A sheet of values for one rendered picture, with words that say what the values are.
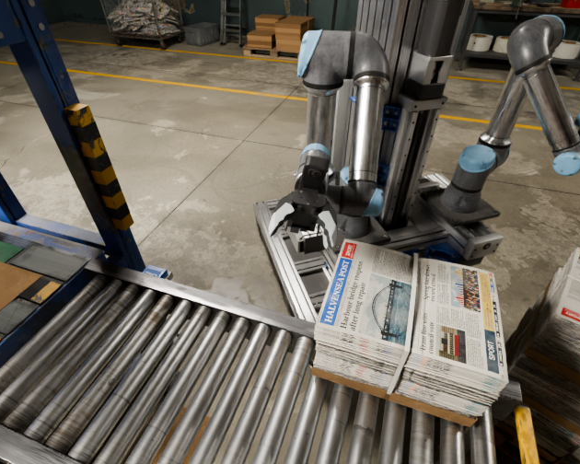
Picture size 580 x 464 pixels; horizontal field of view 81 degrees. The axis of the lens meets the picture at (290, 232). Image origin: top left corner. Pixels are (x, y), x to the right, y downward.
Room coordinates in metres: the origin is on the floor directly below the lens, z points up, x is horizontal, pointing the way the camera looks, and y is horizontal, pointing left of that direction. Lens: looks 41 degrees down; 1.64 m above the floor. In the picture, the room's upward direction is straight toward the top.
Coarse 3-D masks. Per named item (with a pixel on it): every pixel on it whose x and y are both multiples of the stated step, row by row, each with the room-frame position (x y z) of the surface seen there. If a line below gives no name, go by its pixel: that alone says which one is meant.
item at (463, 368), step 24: (432, 264) 0.59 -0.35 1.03; (456, 264) 0.59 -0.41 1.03; (432, 288) 0.51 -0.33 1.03; (456, 288) 0.51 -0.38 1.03; (480, 288) 0.51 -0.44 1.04; (432, 312) 0.44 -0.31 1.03; (456, 312) 0.44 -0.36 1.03; (480, 312) 0.44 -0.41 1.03; (432, 336) 0.39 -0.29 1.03; (456, 336) 0.39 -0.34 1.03; (480, 336) 0.38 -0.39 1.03; (432, 360) 0.34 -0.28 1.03; (456, 360) 0.33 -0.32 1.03; (480, 360) 0.33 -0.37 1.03; (504, 360) 0.33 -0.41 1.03; (408, 384) 0.35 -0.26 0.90; (432, 384) 0.33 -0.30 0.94; (456, 384) 0.32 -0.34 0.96; (480, 384) 0.31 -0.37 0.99; (504, 384) 0.29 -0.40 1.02; (456, 408) 0.31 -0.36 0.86; (480, 408) 0.30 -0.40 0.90
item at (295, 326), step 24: (96, 264) 0.81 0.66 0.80; (144, 288) 0.71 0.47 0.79; (168, 288) 0.70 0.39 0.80; (192, 288) 0.70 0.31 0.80; (192, 312) 0.66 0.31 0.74; (216, 312) 0.63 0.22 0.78; (240, 312) 0.61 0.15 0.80; (264, 312) 0.61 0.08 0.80; (312, 336) 0.53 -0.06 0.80; (504, 408) 0.36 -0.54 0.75
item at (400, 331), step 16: (400, 288) 0.51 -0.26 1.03; (416, 288) 0.51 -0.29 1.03; (400, 304) 0.47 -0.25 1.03; (416, 304) 0.47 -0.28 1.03; (400, 320) 0.42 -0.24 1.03; (416, 320) 0.42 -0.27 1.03; (400, 336) 0.39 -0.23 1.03; (416, 336) 0.39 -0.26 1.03; (400, 352) 0.36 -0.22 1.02; (416, 352) 0.35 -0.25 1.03; (384, 368) 0.36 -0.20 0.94; (384, 384) 0.37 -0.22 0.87; (400, 384) 0.35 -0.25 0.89
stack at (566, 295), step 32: (576, 256) 0.82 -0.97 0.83; (576, 288) 0.68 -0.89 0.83; (544, 320) 0.64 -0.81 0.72; (576, 320) 0.56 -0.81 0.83; (512, 352) 0.69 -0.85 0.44; (544, 352) 0.56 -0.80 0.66; (576, 352) 0.53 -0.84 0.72; (544, 384) 0.52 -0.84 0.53; (576, 384) 0.49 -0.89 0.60; (512, 416) 0.53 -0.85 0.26; (544, 416) 0.49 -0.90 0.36; (576, 416) 0.45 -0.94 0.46; (544, 448) 0.44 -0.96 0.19; (576, 448) 0.41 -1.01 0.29
